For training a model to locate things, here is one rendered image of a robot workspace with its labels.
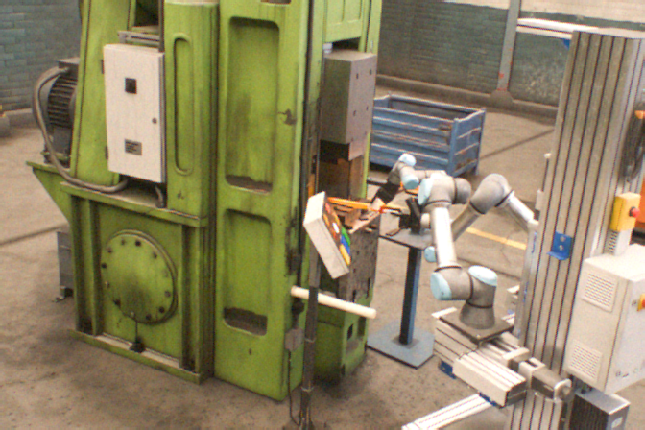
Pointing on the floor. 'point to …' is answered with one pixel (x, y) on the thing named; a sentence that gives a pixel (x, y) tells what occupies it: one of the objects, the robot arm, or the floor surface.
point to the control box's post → (310, 339)
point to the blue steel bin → (426, 134)
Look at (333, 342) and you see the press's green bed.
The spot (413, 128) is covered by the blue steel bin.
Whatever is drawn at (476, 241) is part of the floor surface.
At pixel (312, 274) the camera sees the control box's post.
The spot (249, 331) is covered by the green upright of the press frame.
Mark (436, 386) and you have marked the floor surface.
